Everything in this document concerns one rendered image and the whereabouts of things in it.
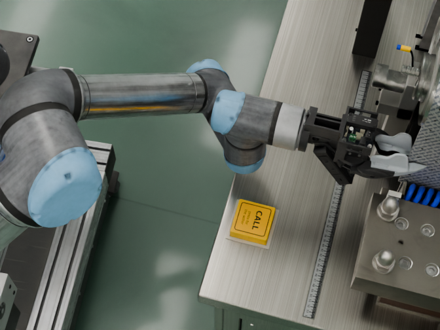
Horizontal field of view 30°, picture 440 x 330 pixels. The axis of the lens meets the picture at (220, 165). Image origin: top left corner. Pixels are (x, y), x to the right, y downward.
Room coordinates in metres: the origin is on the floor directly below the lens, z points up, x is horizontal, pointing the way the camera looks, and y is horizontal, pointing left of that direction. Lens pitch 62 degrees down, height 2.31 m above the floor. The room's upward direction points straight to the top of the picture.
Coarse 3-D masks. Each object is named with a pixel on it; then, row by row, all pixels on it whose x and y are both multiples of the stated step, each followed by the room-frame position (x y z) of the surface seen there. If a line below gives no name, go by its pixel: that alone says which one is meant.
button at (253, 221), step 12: (240, 204) 0.64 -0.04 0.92; (252, 204) 0.64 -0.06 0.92; (240, 216) 0.62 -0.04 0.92; (252, 216) 0.62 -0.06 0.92; (264, 216) 0.62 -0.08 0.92; (240, 228) 0.59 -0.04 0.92; (252, 228) 0.59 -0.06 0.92; (264, 228) 0.59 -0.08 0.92; (252, 240) 0.57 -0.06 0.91; (264, 240) 0.57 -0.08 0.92
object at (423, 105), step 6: (438, 48) 0.73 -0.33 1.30; (438, 54) 0.71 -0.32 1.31; (438, 60) 0.70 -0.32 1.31; (432, 78) 0.68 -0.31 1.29; (432, 84) 0.67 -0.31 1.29; (426, 96) 0.66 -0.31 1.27; (420, 102) 0.69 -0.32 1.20; (426, 102) 0.65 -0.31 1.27; (420, 108) 0.67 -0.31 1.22; (420, 114) 0.65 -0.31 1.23
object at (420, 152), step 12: (420, 132) 0.64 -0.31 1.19; (432, 132) 0.64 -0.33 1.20; (420, 144) 0.64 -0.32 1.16; (432, 144) 0.63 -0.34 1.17; (408, 156) 0.65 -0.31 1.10; (420, 156) 0.64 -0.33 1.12; (432, 156) 0.63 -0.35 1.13; (432, 168) 0.63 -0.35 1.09; (408, 180) 0.64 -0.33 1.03; (420, 180) 0.63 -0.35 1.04; (432, 180) 0.63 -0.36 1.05
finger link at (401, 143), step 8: (376, 136) 0.68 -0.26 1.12; (384, 136) 0.67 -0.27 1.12; (392, 136) 0.67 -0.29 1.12; (400, 136) 0.67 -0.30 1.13; (408, 136) 0.66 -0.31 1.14; (376, 144) 0.67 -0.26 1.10; (384, 144) 0.67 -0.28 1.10; (392, 144) 0.67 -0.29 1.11; (400, 144) 0.66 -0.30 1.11; (408, 144) 0.66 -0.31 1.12; (384, 152) 0.66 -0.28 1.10; (392, 152) 0.66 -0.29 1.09; (400, 152) 0.66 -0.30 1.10; (408, 152) 0.66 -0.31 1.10
